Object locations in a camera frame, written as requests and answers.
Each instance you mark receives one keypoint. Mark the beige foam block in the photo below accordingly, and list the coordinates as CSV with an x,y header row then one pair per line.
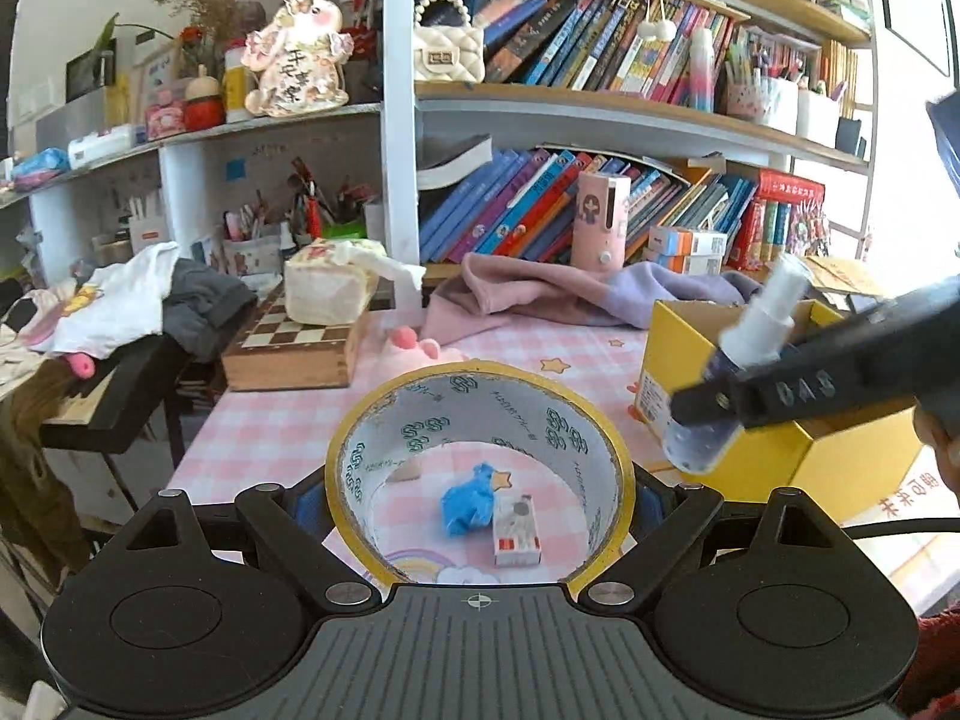
x,y
408,471

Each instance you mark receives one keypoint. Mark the yellow tape roll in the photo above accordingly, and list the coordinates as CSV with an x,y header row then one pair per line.
x,y
493,406

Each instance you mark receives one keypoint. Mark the small spray bottle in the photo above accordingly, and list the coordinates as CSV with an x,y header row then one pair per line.
x,y
703,418

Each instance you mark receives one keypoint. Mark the tissue pack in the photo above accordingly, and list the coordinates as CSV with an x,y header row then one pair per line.
x,y
332,281

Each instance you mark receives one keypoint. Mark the white quilted handbag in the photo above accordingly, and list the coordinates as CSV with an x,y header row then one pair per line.
x,y
447,53

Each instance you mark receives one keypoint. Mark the white bookshelf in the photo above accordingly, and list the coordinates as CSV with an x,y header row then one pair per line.
x,y
203,173

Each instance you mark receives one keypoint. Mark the orange white medicine boxes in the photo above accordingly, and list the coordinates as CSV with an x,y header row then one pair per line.
x,y
687,251

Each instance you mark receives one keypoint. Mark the blue wrapper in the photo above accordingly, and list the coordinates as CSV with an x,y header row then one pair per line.
x,y
469,506

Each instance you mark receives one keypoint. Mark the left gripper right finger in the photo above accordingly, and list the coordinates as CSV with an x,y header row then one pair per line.
x,y
669,525

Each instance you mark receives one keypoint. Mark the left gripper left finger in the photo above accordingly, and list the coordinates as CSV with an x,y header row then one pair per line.
x,y
284,549

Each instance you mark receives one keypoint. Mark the pink purple cloth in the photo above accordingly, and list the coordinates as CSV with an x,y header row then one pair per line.
x,y
490,291

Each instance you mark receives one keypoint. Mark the yellow cardboard box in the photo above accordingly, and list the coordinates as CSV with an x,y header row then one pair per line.
x,y
846,459

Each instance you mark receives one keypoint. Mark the pink plush paw toy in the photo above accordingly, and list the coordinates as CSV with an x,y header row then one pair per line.
x,y
404,351

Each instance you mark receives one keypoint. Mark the pile of clothes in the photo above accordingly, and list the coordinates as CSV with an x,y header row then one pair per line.
x,y
45,331

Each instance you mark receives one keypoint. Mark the pink cylindrical device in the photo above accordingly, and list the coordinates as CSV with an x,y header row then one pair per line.
x,y
600,222

